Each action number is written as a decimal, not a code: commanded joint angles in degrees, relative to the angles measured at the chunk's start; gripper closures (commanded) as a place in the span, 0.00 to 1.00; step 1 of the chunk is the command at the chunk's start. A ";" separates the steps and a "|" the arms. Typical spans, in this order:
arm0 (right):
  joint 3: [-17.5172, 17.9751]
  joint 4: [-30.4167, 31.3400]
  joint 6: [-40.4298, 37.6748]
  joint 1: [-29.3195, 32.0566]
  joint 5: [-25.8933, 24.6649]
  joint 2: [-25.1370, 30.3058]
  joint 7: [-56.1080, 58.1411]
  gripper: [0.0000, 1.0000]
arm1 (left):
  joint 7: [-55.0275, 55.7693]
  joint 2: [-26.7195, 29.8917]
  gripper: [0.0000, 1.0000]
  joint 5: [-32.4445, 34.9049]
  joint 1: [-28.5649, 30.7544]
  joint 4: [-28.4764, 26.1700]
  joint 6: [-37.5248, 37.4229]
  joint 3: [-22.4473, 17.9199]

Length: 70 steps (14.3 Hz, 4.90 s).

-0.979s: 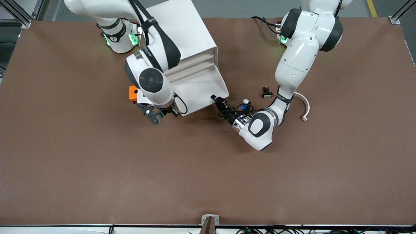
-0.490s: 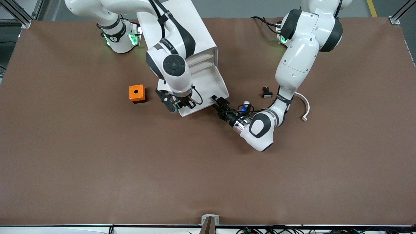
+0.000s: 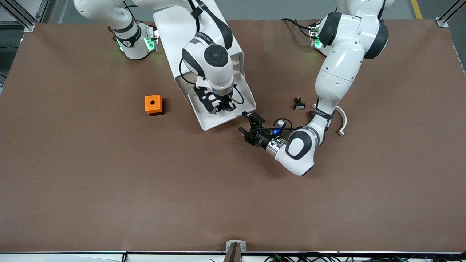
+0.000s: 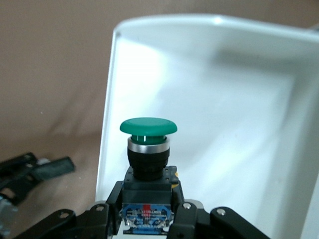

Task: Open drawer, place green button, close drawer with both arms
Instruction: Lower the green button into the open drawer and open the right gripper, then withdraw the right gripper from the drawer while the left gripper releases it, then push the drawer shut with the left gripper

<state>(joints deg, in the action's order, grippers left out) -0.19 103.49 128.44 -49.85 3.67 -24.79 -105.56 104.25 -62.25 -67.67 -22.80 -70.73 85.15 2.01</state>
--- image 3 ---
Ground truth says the brown table mat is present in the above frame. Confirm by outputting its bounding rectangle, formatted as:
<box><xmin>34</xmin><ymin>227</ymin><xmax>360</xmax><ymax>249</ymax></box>
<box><xmin>0</xmin><ymin>19</ymin><xmax>466</xmax><ymax>254</ymax></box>

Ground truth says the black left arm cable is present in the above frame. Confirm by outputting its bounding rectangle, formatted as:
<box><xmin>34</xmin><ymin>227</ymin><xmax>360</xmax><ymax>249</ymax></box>
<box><xmin>260</xmin><ymin>118</ymin><xmax>304</xmax><ymax>138</ymax></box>

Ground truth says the orange button enclosure box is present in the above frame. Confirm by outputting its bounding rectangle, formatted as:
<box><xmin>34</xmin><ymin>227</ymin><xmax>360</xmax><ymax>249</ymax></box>
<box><xmin>145</xmin><ymin>95</ymin><xmax>165</xmax><ymax>116</ymax></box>

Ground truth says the white curved plastic bracket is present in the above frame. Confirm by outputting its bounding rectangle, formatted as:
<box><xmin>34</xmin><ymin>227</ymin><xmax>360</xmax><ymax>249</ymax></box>
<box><xmin>312</xmin><ymin>103</ymin><xmax>348</xmax><ymax>137</ymax></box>

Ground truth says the black left base cable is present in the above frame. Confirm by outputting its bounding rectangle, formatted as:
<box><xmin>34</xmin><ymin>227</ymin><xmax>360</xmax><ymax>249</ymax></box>
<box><xmin>280</xmin><ymin>17</ymin><xmax>317</xmax><ymax>39</ymax></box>

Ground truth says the black base cable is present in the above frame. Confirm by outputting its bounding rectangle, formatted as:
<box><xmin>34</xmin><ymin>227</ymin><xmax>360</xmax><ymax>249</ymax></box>
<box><xmin>280</xmin><ymin>17</ymin><xmax>317</xmax><ymax>39</ymax></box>
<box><xmin>122</xmin><ymin>3</ymin><xmax>146</xmax><ymax>23</ymax></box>

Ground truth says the black right base cable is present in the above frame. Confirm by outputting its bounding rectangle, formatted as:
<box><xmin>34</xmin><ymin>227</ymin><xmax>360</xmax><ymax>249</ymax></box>
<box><xmin>122</xmin><ymin>3</ymin><xmax>146</xmax><ymax>23</ymax></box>

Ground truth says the dark camera mount strut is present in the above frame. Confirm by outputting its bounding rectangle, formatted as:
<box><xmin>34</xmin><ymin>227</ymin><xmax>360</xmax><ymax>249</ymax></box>
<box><xmin>223</xmin><ymin>243</ymin><xmax>242</xmax><ymax>262</ymax></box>

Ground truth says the black cable bundle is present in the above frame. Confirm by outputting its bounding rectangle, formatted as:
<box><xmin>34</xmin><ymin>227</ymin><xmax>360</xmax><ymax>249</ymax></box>
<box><xmin>264</xmin><ymin>254</ymin><xmax>466</xmax><ymax>262</ymax></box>

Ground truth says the aluminium frame post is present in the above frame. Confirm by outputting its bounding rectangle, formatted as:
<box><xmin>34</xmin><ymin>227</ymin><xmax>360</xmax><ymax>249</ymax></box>
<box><xmin>0</xmin><ymin>0</ymin><xmax>50</xmax><ymax>32</ymax></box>
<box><xmin>436</xmin><ymin>0</ymin><xmax>466</xmax><ymax>28</ymax></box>

